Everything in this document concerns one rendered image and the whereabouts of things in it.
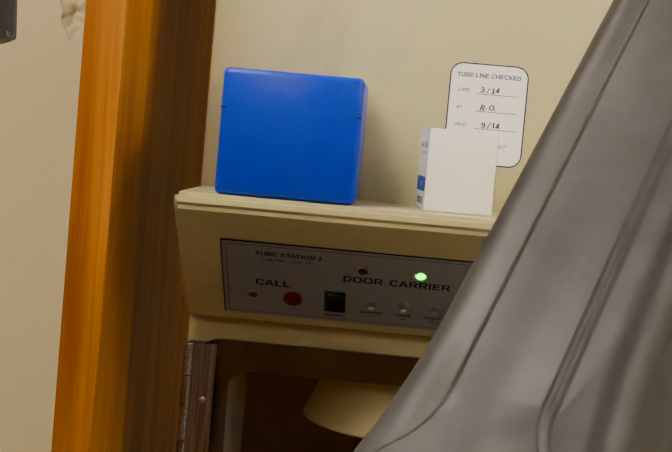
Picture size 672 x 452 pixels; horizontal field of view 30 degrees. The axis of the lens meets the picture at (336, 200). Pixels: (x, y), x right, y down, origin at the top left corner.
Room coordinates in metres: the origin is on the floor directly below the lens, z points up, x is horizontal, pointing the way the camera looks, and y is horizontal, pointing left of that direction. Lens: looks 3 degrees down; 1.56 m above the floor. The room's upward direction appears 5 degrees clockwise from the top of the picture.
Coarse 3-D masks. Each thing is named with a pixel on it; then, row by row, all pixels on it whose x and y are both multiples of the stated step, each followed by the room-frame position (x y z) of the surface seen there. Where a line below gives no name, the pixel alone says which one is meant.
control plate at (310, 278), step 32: (224, 256) 0.92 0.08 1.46; (256, 256) 0.91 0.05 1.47; (288, 256) 0.91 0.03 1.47; (320, 256) 0.90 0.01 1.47; (352, 256) 0.90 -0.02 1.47; (384, 256) 0.90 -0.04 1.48; (416, 256) 0.89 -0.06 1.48; (224, 288) 0.94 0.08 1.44; (256, 288) 0.94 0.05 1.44; (288, 288) 0.93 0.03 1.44; (320, 288) 0.93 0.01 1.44; (352, 288) 0.93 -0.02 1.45; (384, 288) 0.92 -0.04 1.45; (416, 288) 0.92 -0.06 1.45; (448, 288) 0.92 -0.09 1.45; (352, 320) 0.95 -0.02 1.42; (384, 320) 0.95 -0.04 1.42; (416, 320) 0.95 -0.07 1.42
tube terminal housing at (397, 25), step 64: (256, 0) 0.99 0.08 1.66; (320, 0) 0.99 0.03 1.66; (384, 0) 0.99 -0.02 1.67; (448, 0) 0.99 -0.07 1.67; (512, 0) 0.99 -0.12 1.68; (576, 0) 0.98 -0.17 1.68; (256, 64) 0.99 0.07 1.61; (320, 64) 0.99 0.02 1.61; (384, 64) 0.99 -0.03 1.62; (448, 64) 0.99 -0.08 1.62; (512, 64) 0.99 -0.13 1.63; (576, 64) 0.98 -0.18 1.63; (384, 128) 0.99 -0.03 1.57; (384, 192) 0.99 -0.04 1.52; (192, 320) 1.00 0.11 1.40; (256, 320) 0.99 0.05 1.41
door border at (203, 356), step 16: (208, 352) 0.98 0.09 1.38; (192, 368) 0.98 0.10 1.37; (208, 368) 0.98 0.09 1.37; (192, 384) 0.98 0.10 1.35; (208, 384) 0.98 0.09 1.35; (192, 400) 0.98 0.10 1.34; (208, 400) 0.98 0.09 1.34; (192, 416) 0.98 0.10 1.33; (208, 416) 0.98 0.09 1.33; (192, 432) 0.98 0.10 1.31; (208, 432) 0.98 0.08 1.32; (176, 448) 0.98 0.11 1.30; (192, 448) 0.98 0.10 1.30
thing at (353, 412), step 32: (224, 352) 0.98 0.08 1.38; (256, 352) 0.98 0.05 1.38; (288, 352) 0.98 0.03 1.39; (320, 352) 0.98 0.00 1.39; (352, 352) 0.98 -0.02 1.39; (224, 384) 0.98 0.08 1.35; (256, 384) 0.98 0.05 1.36; (288, 384) 0.98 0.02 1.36; (320, 384) 0.98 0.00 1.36; (352, 384) 0.98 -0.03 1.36; (384, 384) 0.98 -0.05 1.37; (224, 416) 0.98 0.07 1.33; (256, 416) 0.98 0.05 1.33; (288, 416) 0.98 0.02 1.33; (320, 416) 0.98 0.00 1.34; (352, 416) 0.98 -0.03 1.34; (224, 448) 0.98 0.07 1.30; (256, 448) 0.98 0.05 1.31; (288, 448) 0.98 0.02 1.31; (320, 448) 0.98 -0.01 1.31; (352, 448) 0.98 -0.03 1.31
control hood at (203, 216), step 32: (192, 192) 0.88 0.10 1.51; (192, 224) 0.89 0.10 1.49; (224, 224) 0.89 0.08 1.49; (256, 224) 0.89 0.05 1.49; (288, 224) 0.88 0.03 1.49; (320, 224) 0.88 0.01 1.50; (352, 224) 0.88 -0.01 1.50; (384, 224) 0.88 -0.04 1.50; (416, 224) 0.87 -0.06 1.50; (448, 224) 0.87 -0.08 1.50; (480, 224) 0.87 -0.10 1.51; (192, 256) 0.92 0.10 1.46; (448, 256) 0.89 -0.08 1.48; (192, 288) 0.95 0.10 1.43; (288, 320) 0.96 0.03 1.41; (320, 320) 0.96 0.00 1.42
